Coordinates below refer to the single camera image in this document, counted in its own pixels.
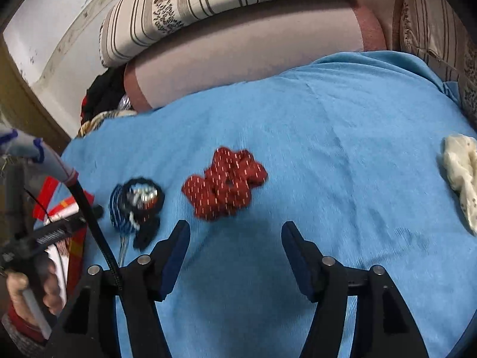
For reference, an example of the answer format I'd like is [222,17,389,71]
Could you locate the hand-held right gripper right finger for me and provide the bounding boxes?
[281,221,429,358]

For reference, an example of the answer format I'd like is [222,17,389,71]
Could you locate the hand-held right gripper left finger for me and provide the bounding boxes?
[48,220,191,358]

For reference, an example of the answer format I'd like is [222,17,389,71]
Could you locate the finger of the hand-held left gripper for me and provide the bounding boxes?
[80,204,105,224]

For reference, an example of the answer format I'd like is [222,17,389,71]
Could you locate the blue striped ribbon bow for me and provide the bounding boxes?
[109,183,137,236]

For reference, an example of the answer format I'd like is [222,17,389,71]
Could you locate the red box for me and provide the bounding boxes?
[33,177,95,306]

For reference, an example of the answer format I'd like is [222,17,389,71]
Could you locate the red dotted scrunchie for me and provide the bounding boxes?
[181,146,269,221]

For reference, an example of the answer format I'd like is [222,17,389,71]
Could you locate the person's left forearm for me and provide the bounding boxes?
[0,304,49,357]

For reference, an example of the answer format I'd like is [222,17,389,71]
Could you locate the person's left hand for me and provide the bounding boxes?
[7,264,65,327]

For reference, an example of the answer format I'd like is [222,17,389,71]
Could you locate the metal hair pin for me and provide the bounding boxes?
[118,234,130,266]

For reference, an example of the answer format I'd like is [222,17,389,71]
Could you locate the cream patterned scarf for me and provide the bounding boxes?
[78,109,139,137]

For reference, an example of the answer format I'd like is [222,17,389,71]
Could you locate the pile of dark clothes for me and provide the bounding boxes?
[80,65,129,124]

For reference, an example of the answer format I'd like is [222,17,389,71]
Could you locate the blue blanket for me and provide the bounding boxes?
[61,50,477,358]

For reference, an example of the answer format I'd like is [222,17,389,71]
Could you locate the cream dotted scrunchie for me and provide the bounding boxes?
[441,133,477,232]

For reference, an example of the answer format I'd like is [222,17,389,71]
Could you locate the mauve sofa cushion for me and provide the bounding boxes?
[124,0,388,113]

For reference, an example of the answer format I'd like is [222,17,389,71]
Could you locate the black ruffled hair tie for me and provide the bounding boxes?
[121,176,165,220]

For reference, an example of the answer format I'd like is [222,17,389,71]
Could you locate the black cable with white sleeve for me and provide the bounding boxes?
[0,129,123,288]

